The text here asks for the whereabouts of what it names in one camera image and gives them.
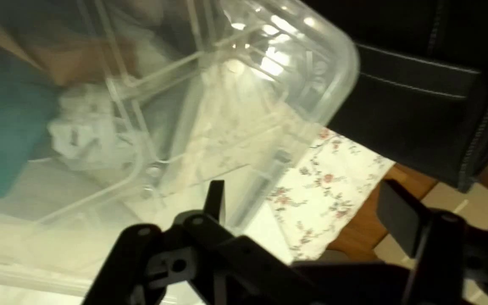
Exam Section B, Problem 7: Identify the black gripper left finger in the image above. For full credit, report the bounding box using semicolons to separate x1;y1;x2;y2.
203;180;225;221

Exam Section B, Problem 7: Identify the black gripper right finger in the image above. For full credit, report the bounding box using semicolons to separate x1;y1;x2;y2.
376;180;429;258

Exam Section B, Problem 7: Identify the black shopping bag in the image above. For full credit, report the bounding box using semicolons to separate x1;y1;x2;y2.
303;0;488;190

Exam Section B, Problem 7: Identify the clear plastic storage tote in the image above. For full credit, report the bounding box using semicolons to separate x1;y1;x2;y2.
0;0;357;296

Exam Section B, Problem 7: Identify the floral bed sheet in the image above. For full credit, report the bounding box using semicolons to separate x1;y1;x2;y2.
244;131;393;263

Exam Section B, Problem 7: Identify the teal cloth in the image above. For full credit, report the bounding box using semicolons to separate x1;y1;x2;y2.
0;23;59;204

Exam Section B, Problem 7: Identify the wooden bed frame rail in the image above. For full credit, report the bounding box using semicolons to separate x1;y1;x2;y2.
325;163;441;262

